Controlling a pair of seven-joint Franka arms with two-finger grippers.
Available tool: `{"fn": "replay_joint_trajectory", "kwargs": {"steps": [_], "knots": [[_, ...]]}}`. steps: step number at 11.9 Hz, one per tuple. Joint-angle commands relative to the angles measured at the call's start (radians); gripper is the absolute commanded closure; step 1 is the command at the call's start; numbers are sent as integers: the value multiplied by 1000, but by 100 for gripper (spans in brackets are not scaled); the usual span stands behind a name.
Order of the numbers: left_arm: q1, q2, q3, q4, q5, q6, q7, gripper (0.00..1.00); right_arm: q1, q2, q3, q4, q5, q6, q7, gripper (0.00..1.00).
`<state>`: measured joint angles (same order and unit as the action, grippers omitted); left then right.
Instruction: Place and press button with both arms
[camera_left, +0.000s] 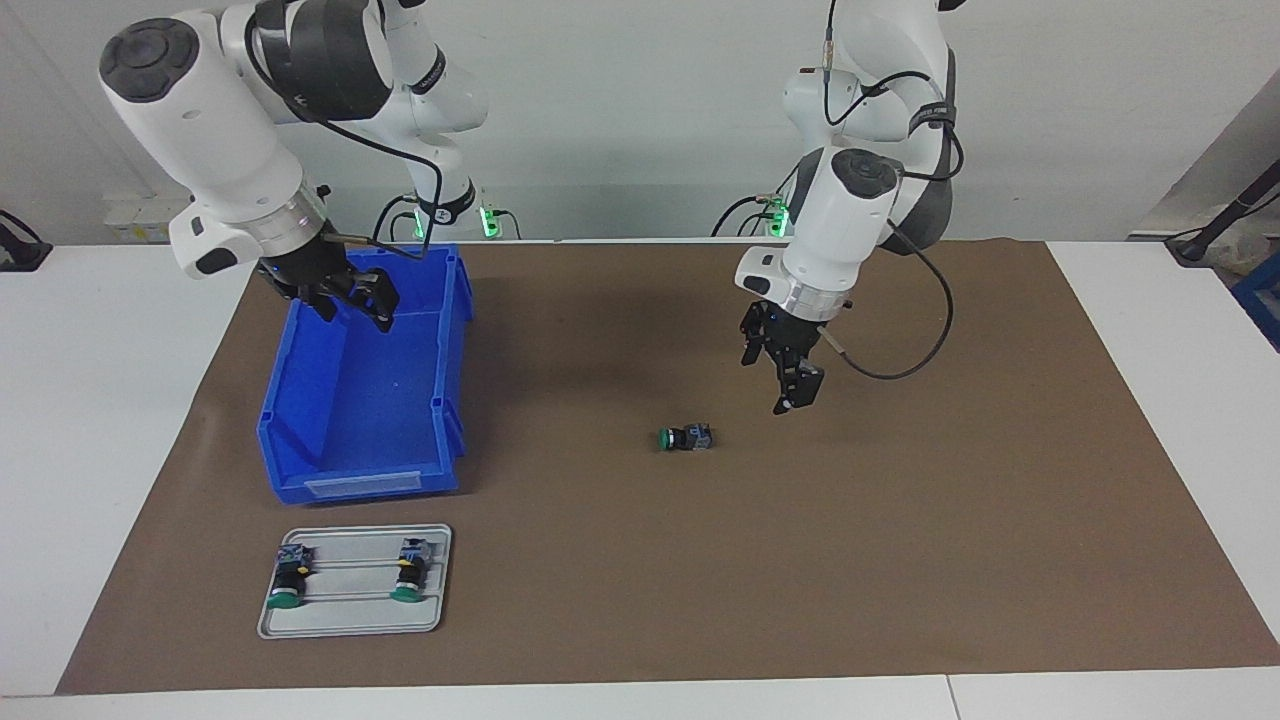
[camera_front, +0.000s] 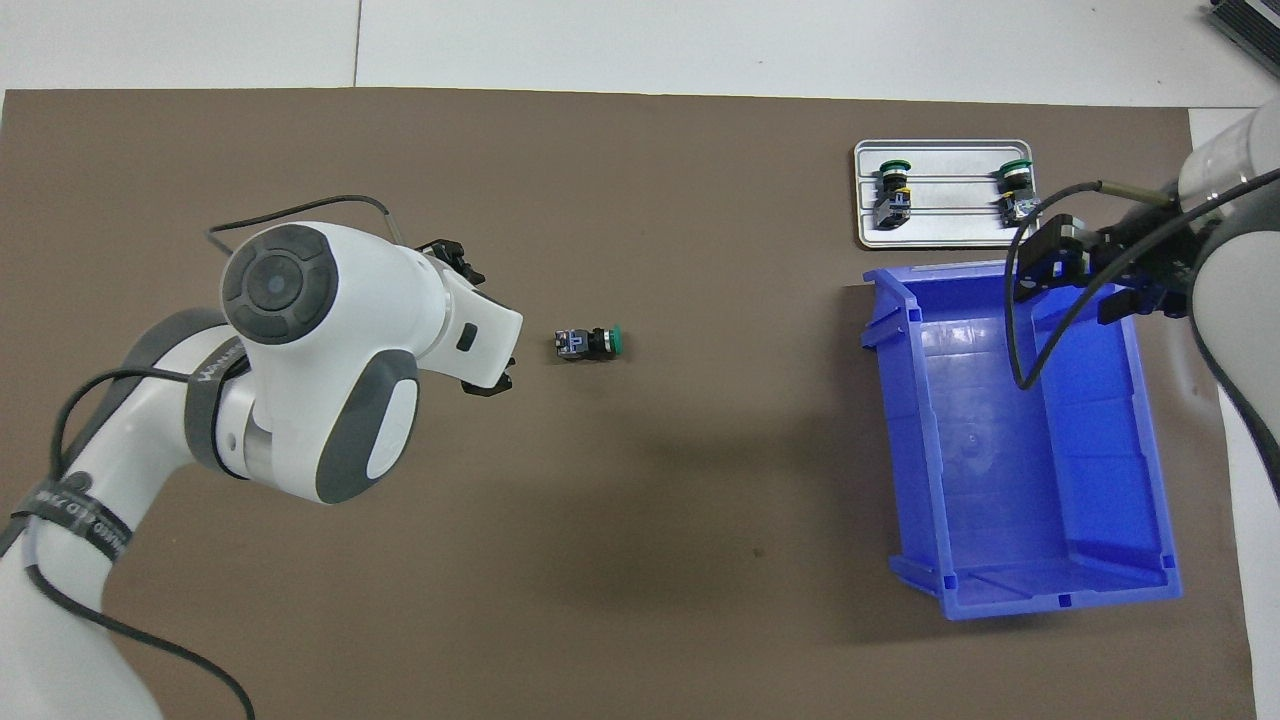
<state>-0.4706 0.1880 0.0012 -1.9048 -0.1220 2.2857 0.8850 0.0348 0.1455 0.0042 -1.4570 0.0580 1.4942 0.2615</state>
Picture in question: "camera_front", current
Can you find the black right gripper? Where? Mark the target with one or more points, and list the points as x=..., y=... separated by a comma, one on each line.
x=1140, y=250

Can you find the green push button switch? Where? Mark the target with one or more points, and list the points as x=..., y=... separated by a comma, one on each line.
x=590, y=343
x=1020, y=190
x=893, y=190

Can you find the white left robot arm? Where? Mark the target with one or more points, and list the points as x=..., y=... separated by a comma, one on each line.
x=330, y=330

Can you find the grey metal tray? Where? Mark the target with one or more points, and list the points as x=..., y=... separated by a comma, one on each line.
x=950, y=225

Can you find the brown paper table mat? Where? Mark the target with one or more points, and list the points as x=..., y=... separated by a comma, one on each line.
x=650, y=500

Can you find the blue plastic storage bin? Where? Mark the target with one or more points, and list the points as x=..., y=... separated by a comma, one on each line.
x=1000, y=520

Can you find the dark grey ribbed device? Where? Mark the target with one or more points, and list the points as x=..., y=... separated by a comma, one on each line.
x=1250, y=30

